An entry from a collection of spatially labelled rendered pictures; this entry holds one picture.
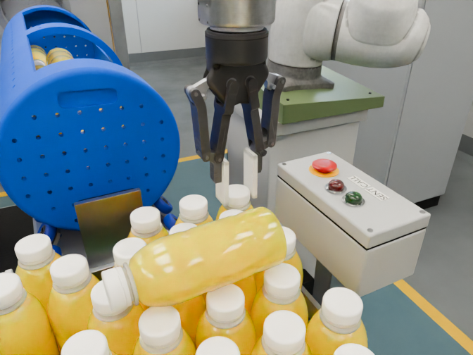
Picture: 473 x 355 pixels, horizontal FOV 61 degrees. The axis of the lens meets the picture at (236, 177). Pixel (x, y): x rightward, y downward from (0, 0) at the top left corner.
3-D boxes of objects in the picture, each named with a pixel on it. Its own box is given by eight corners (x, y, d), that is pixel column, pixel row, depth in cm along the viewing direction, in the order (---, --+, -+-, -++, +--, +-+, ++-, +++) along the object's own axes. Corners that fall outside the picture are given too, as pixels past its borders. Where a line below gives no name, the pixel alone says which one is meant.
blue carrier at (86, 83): (101, 89, 145) (90, 4, 131) (183, 213, 77) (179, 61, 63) (13, 97, 133) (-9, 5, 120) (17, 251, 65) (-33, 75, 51)
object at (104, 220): (145, 244, 71) (136, 182, 65) (149, 251, 69) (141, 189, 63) (86, 260, 67) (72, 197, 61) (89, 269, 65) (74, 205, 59)
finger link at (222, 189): (229, 161, 53) (224, 163, 53) (229, 206, 56) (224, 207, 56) (219, 152, 55) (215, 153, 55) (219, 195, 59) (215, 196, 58)
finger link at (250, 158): (243, 147, 57) (248, 146, 57) (243, 189, 60) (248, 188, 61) (253, 156, 54) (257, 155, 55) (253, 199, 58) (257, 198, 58)
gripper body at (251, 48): (253, 19, 51) (251, 89, 56) (191, 24, 48) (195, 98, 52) (284, 27, 45) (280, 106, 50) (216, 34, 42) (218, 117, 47)
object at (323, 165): (326, 162, 61) (326, 155, 60) (341, 172, 58) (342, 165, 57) (306, 167, 59) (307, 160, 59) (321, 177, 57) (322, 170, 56)
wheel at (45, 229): (56, 217, 70) (45, 213, 69) (59, 231, 66) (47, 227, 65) (44, 237, 71) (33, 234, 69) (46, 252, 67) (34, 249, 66)
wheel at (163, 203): (154, 187, 76) (147, 195, 76) (161, 199, 73) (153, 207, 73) (169, 200, 79) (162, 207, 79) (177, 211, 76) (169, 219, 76)
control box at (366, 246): (323, 202, 69) (329, 148, 64) (414, 275, 54) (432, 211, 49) (274, 217, 66) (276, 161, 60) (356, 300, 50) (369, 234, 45)
